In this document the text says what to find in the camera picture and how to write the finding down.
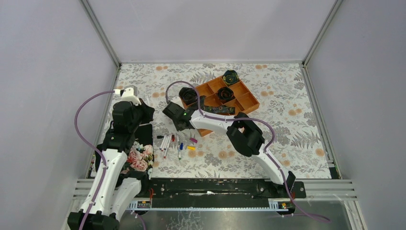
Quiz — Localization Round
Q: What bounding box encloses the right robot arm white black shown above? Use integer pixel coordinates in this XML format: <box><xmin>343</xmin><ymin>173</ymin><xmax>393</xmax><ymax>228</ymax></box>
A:
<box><xmin>163</xmin><ymin>102</ymin><xmax>296</xmax><ymax>189</ymax></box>

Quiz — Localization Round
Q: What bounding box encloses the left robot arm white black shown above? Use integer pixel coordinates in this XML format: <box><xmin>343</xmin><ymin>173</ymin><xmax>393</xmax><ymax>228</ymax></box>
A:
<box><xmin>67</xmin><ymin>99</ymin><xmax>155</xmax><ymax>230</ymax></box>

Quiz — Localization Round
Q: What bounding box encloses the white pen on table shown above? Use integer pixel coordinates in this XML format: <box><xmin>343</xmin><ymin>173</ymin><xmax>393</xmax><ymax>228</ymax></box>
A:
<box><xmin>159</xmin><ymin>135</ymin><xmax>168</xmax><ymax>151</ymax></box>

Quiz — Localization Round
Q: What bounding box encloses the rolled dark tie left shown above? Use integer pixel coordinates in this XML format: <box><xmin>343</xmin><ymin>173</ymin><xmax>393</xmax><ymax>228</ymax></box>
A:
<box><xmin>179</xmin><ymin>87</ymin><xmax>198</xmax><ymax>105</ymax></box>

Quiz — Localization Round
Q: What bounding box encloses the rolled dark tie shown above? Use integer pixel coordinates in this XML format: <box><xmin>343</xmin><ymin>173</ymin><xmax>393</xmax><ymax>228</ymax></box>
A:
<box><xmin>222</xmin><ymin>69</ymin><xmax>239</xmax><ymax>86</ymax></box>
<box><xmin>179</xmin><ymin>87</ymin><xmax>198</xmax><ymax>105</ymax></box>
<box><xmin>217</xmin><ymin>87</ymin><xmax>235</xmax><ymax>104</ymax></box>

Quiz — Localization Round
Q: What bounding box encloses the unrolled dark patterned tie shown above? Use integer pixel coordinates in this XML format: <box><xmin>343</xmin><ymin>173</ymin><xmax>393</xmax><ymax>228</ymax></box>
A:
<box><xmin>200</xmin><ymin>95</ymin><xmax>236</xmax><ymax>115</ymax></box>

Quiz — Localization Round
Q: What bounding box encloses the orange compartment tray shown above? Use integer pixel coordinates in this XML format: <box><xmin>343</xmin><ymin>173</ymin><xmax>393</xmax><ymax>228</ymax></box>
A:
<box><xmin>179</xmin><ymin>75</ymin><xmax>260</xmax><ymax>137</ymax></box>

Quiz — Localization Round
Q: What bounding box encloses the black floral cloth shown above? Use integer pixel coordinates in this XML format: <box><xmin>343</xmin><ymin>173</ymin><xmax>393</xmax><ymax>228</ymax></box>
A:
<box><xmin>96</xmin><ymin>123</ymin><xmax>155</xmax><ymax>187</ymax></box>

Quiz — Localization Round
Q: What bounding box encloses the rolled dark tie centre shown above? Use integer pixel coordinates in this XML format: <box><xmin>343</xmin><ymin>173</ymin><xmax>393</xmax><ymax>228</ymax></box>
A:
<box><xmin>217</xmin><ymin>87</ymin><xmax>235</xmax><ymax>104</ymax></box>

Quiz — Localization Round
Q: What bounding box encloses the rolled dark tie top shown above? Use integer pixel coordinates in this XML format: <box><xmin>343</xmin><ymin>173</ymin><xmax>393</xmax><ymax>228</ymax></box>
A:
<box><xmin>222</xmin><ymin>69</ymin><xmax>239</xmax><ymax>86</ymax></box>

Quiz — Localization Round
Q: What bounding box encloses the floral table cloth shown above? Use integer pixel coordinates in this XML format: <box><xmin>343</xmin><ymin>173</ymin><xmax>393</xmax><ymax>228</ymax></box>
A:
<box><xmin>114</xmin><ymin>63</ymin><xmax>331</xmax><ymax>179</ymax></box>

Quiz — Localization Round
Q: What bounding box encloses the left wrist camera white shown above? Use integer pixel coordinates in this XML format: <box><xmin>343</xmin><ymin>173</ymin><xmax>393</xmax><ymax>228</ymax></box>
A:
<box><xmin>114</xmin><ymin>86</ymin><xmax>142</xmax><ymax>106</ymax></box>

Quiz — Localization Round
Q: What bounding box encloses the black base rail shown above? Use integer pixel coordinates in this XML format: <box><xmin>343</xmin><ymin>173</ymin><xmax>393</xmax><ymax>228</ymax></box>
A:
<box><xmin>136</xmin><ymin>178</ymin><xmax>306</xmax><ymax>208</ymax></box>

